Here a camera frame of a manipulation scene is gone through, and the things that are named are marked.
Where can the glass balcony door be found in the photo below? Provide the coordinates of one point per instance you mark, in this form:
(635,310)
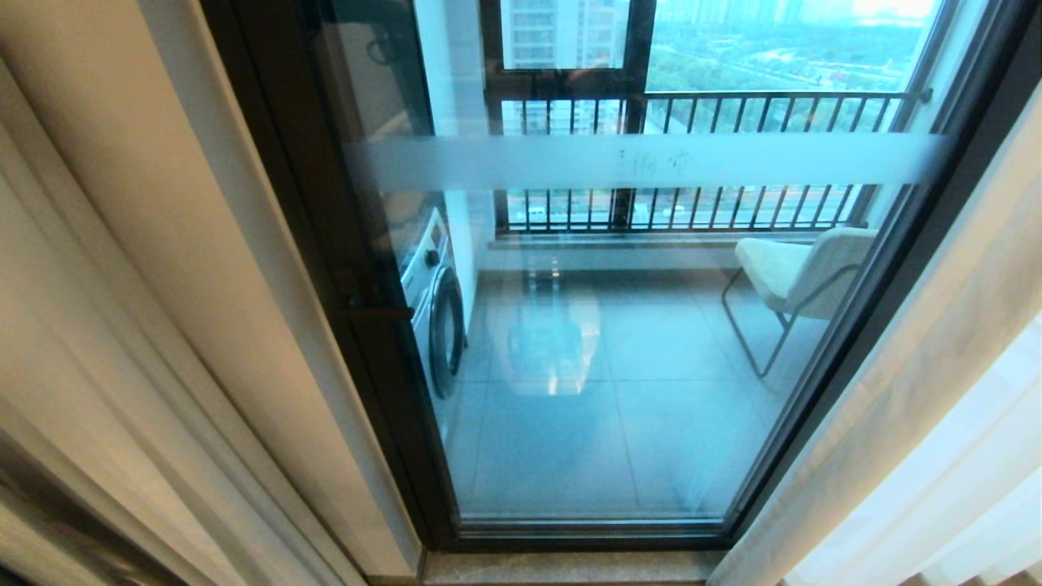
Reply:
(619,325)

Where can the black metal balcony railing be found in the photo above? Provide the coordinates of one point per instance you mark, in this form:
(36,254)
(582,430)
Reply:
(700,163)

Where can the white washing machine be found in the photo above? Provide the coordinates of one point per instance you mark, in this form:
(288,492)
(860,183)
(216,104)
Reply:
(433,309)

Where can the cream chair with metal legs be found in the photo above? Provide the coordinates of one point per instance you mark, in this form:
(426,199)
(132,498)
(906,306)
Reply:
(802,273)

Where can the beige curtain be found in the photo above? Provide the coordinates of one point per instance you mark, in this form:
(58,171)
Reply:
(122,325)

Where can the white sheer curtain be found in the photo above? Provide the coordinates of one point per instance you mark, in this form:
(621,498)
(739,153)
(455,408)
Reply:
(936,423)

